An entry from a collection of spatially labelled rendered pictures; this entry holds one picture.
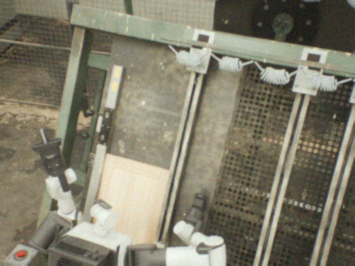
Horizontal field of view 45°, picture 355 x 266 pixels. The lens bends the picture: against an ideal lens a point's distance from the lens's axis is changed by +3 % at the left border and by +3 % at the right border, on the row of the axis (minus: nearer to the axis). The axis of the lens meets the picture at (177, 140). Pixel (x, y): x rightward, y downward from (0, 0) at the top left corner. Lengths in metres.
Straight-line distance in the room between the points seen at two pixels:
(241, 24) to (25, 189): 2.50
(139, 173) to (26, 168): 2.25
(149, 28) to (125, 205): 0.91
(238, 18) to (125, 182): 1.12
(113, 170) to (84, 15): 0.80
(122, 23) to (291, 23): 0.90
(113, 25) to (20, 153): 2.57
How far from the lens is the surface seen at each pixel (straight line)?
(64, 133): 2.35
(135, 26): 2.16
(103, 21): 2.24
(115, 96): 2.23
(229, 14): 2.54
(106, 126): 2.24
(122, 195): 2.27
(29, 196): 4.04
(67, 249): 1.72
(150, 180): 2.20
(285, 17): 2.44
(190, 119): 2.06
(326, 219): 2.04
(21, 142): 4.68
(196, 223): 1.96
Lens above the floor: 2.73
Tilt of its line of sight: 37 degrees down
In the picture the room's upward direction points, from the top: 3 degrees clockwise
